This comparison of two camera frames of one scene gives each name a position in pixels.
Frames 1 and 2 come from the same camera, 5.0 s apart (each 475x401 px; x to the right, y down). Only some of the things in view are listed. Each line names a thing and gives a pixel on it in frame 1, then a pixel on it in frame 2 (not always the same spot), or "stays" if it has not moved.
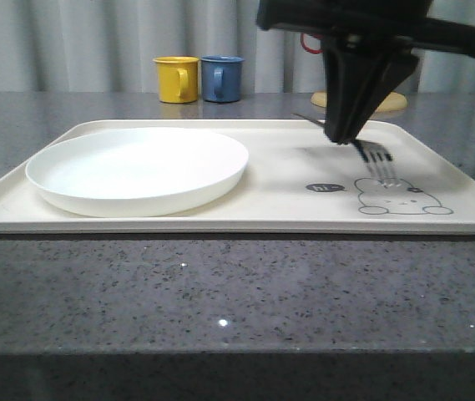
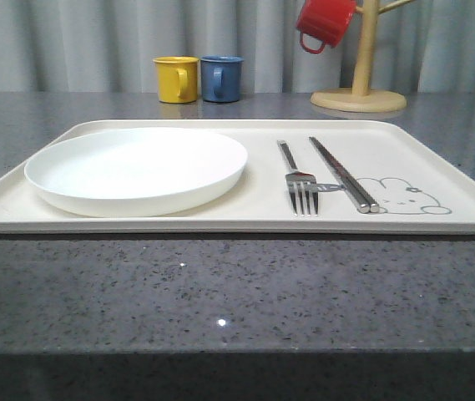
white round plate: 137,171 stays
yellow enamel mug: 177,78 stays
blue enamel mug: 221,78 stays
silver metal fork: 373,154 → 300,185
